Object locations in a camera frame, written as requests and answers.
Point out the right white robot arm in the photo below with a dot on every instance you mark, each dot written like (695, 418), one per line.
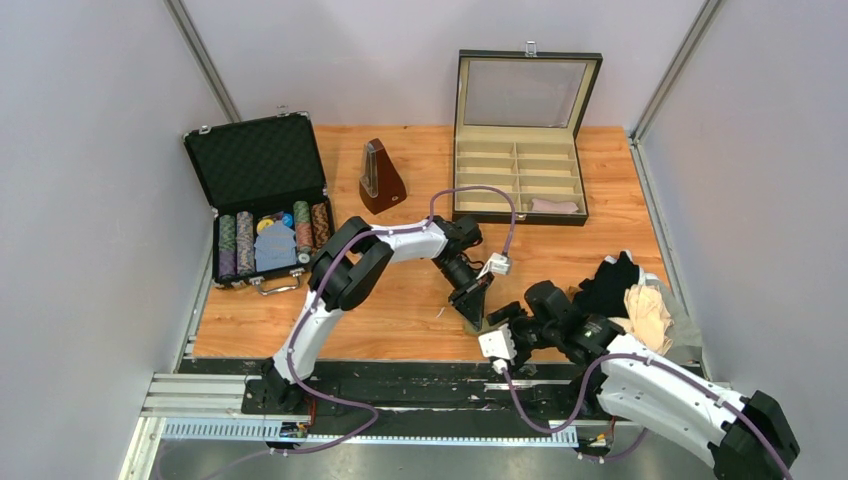
(737, 436)

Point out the orange black chip stack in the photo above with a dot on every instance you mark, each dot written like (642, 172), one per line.
(320, 224)

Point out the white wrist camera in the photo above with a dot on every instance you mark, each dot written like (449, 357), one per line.
(498, 263)
(498, 344)

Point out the purple grey chip stack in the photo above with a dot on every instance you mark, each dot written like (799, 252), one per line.
(245, 243)

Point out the yellow dealer chip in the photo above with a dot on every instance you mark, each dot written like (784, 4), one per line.
(264, 223)

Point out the black poker chip case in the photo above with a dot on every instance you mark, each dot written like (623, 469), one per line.
(261, 167)

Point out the green purple chip stack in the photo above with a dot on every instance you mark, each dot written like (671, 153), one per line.
(227, 247)

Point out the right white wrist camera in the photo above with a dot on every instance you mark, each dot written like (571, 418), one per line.
(498, 344)

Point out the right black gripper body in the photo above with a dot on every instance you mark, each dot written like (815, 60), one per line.
(528, 335)

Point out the pink cloth in box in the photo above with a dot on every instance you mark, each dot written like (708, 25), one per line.
(554, 207)

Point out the aluminium frame rail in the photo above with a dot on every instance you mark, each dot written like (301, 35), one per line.
(204, 406)

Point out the black underwear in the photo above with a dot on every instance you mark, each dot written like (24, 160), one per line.
(604, 293)

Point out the black compartment display box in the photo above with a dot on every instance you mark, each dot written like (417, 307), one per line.
(517, 118)

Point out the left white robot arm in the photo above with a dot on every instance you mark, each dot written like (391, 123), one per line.
(345, 271)

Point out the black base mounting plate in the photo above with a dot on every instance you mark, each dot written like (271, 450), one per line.
(423, 399)

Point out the blue playing cards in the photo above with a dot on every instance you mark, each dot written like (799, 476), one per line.
(275, 247)

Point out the olive green white underwear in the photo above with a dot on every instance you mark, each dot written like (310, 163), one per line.
(476, 327)

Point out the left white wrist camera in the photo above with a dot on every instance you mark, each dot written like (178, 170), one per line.
(498, 263)

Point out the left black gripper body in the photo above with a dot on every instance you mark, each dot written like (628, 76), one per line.
(460, 277)

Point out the beige underwear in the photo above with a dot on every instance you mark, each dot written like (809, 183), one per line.
(647, 317)

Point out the grey cloth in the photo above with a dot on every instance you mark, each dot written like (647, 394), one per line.
(685, 335)

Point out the green red chip stack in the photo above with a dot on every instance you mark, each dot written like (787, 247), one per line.
(303, 231)

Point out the wooden metronome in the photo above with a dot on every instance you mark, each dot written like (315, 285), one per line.
(380, 185)

